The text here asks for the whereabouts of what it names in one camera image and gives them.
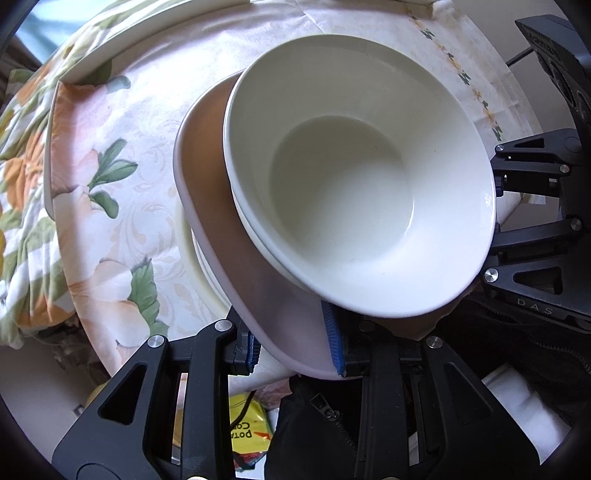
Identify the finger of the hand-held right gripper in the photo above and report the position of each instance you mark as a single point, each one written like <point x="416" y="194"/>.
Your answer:
<point x="531" y="157"/>
<point x="531" y="272"/>

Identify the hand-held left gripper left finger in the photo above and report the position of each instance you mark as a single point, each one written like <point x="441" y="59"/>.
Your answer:
<point x="251" y="355"/>

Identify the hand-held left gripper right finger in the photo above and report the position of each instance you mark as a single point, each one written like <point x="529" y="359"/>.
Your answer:
<point x="333" y="341"/>

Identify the cream plate with duck print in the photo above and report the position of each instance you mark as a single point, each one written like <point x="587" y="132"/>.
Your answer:
<point x="187" y="249"/>

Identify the white deep plate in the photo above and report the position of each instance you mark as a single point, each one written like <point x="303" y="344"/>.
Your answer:
<point x="346" y="175"/>

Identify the pink rectangular dish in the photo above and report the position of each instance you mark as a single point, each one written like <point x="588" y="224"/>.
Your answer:
<point x="217" y="152"/>

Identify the yellow snack packet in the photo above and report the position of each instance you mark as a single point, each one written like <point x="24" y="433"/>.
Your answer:
<point x="251" y="429"/>

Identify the white cloth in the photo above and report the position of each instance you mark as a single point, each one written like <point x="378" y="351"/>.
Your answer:
<point x="521" y="401"/>

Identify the cream floral tablecloth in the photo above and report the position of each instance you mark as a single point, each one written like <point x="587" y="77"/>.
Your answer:
<point x="152" y="115"/>

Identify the floral striped blanket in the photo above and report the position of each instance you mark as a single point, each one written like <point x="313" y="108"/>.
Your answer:
<point x="23" y="161"/>

